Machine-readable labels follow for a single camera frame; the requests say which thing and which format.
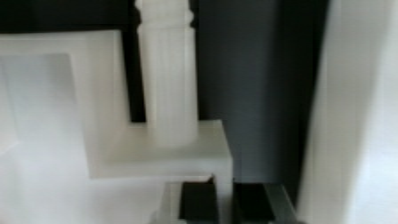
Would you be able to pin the white chair leg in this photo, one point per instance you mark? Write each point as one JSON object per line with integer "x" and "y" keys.
{"x": 168, "y": 59}

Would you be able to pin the white U-shaped fence frame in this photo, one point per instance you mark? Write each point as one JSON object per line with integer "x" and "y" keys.
{"x": 349, "y": 188}

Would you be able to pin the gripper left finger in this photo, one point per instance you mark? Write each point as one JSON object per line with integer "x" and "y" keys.
{"x": 198, "y": 205}

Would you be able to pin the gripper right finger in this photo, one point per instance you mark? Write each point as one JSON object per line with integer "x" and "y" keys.
{"x": 262, "y": 204}

